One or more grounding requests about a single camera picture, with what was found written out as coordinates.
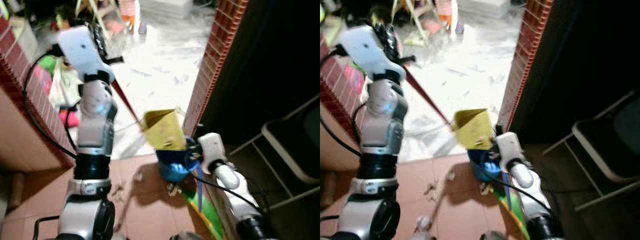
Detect pink plastic bag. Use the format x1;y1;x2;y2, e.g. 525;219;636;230
32;65;53;93
347;67;366;96

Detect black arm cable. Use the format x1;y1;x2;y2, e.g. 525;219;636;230
185;150;261;211
320;45;363;158
477;160;548;206
21;45;78;160

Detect person with dark hair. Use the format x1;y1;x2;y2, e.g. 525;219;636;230
371;4;396;28
52;4;78;32

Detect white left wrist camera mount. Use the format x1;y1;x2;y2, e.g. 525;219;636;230
339;25;407;81
56;26;116;83

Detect thin blue strip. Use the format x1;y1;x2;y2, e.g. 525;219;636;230
195;162;204;212
501;172;512;211

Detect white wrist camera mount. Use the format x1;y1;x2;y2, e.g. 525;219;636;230
495;131;525;173
339;25;407;81
56;26;116;83
197;132;228;173

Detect blue plastic bucket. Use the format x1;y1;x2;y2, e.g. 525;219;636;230
468;147;503;182
156;137;201;183

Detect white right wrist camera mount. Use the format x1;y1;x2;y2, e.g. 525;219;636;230
197;132;228;173
495;131;525;173

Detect yellow-green dustpan with red handle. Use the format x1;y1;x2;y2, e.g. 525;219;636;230
110;79;188;152
402;65;496;151

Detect white framed dark chair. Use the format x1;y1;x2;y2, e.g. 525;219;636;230
542;90;640;211
227;95;321;211

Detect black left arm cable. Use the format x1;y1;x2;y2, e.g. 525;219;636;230
320;45;363;158
21;45;78;160

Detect orange and white cloth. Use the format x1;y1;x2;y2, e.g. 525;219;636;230
120;0;141;32
436;0;457;31

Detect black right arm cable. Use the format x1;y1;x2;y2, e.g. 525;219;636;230
185;150;261;211
477;160;548;206

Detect green and yellow plastic object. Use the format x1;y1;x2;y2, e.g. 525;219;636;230
492;187;531;240
180;187;226;240

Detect beige cylinder roll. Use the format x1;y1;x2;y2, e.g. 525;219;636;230
10;172;26;208

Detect white flat slab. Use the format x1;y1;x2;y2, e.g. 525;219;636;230
457;0;511;18

